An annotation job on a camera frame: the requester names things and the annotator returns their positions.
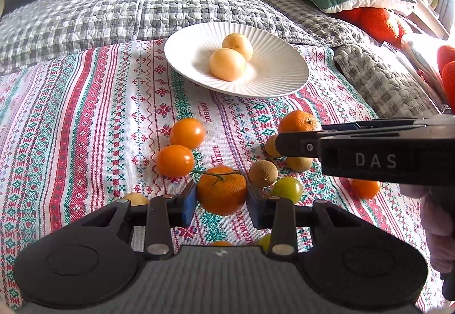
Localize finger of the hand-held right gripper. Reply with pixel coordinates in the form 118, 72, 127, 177
320, 118, 427, 133
275, 132, 320, 158

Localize person's right hand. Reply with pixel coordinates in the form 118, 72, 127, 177
398, 182, 455, 272

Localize brown checked quilt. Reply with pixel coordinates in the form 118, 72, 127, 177
249, 0, 377, 48

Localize clear plastic sheet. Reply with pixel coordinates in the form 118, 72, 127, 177
382, 40, 452, 112

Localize orange plush toy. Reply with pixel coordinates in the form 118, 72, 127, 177
334, 7, 413, 49
437, 45, 455, 110

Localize striped embroidered cloth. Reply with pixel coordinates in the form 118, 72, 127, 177
0, 38, 445, 313

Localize stemless mandarin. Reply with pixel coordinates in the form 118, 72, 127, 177
277, 110, 322, 135

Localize mandarin with green stem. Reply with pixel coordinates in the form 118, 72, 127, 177
194, 165, 247, 216

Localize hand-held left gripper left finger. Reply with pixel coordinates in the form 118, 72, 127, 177
92, 182, 198, 259

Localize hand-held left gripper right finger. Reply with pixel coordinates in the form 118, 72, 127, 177
246, 184, 359, 259

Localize pale yellow round fruit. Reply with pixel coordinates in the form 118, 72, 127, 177
222, 33, 254, 60
209, 48, 247, 82

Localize grey waffle blanket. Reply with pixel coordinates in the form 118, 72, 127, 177
333, 44, 441, 119

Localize grey checked quilt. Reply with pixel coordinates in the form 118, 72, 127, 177
0, 0, 320, 76

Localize white ribbed plate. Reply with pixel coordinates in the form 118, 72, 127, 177
164, 22, 310, 99

